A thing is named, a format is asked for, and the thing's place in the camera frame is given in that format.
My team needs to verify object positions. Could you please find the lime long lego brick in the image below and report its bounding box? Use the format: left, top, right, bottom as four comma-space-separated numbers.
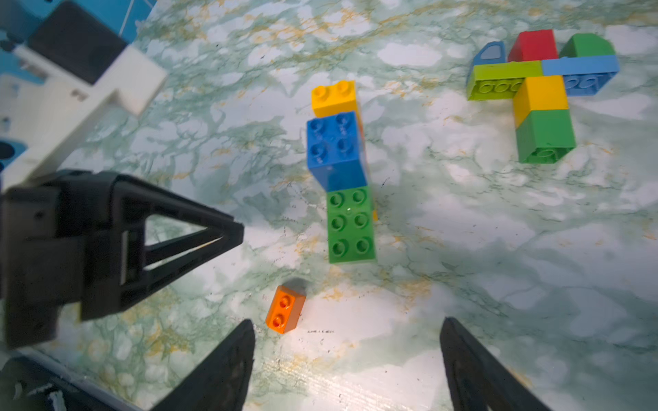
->
466, 61, 543, 101

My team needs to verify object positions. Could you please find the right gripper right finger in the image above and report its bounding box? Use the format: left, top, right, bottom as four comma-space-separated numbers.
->
440, 317, 549, 411

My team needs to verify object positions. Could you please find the yellow square lego brick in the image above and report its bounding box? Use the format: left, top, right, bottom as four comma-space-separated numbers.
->
512, 75, 569, 128

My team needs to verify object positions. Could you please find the small green lego brick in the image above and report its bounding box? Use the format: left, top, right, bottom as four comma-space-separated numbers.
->
559, 34, 616, 58

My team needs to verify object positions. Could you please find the green long lego brick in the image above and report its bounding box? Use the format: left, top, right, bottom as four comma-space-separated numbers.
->
327, 186, 376, 265

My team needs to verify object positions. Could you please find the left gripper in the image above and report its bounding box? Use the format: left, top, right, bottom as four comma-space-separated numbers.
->
1, 171, 244, 349

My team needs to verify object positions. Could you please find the small orange lego brick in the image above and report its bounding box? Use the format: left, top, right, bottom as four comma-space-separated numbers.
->
266, 285, 306, 334

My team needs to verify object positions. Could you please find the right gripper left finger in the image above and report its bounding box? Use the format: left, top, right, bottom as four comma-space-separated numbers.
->
153, 320, 255, 411

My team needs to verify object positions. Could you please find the red square lego brick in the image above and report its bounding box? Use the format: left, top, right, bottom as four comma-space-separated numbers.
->
507, 29, 559, 62

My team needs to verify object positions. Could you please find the light blue long lego brick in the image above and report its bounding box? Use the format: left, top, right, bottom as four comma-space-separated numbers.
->
541, 55, 620, 97

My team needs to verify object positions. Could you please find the small blue lego brick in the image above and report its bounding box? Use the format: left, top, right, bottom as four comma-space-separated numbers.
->
466, 41, 507, 83

